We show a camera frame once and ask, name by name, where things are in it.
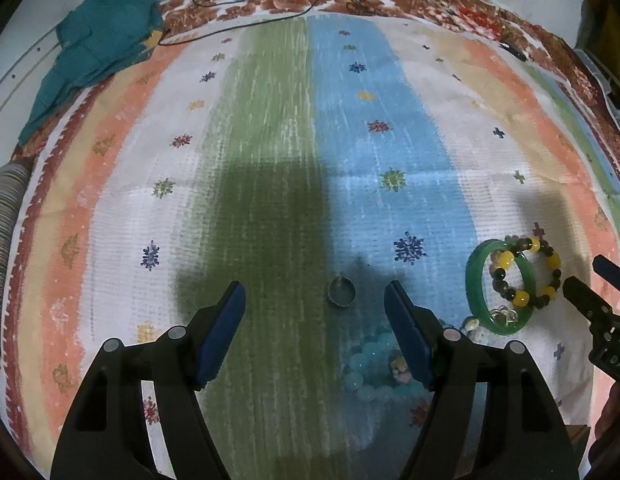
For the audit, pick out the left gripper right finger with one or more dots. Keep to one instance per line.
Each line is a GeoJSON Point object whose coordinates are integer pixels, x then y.
{"type": "Point", "coordinates": [423, 341]}

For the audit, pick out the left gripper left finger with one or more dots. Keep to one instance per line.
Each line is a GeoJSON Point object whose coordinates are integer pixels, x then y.
{"type": "Point", "coordinates": [190, 356]}

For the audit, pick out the green jade bangle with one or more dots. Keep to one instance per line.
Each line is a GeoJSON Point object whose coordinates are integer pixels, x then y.
{"type": "Point", "coordinates": [474, 285]}

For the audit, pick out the wooden jewelry box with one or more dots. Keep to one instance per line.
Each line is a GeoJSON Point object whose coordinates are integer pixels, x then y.
{"type": "Point", "coordinates": [578, 436]}

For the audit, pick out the right human hand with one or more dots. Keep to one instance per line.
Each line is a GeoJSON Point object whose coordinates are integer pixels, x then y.
{"type": "Point", "coordinates": [604, 454]}

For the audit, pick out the striped colourful bed cloth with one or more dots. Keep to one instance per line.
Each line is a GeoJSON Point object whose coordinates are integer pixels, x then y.
{"type": "Point", "coordinates": [314, 160]}

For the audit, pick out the grey striped pillow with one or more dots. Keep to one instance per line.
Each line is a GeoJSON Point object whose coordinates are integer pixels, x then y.
{"type": "Point", "coordinates": [14, 179]}

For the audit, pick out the small black device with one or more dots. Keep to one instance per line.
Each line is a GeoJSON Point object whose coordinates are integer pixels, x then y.
{"type": "Point", "coordinates": [512, 50]}

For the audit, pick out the teal folded cloth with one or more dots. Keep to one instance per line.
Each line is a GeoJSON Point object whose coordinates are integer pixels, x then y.
{"type": "Point", "coordinates": [97, 39]}

